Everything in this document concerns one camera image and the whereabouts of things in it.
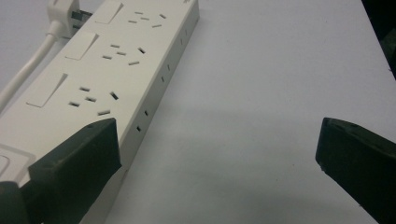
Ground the white plug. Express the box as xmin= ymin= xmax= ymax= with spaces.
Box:
xmin=46 ymin=0 xmax=93 ymax=40

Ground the white power cable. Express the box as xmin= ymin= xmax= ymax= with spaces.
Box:
xmin=0 ymin=21 xmax=64 ymax=114

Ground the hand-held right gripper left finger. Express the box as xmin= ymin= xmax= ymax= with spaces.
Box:
xmin=19 ymin=118 xmax=122 ymax=224

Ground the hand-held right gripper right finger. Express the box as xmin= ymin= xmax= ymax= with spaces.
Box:
xmin=315 ymin=117 xmax=396 ymax=224

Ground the white power strip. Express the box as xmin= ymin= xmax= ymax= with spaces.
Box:
xmin=0 ymin=0 xmax=200 ymax=224

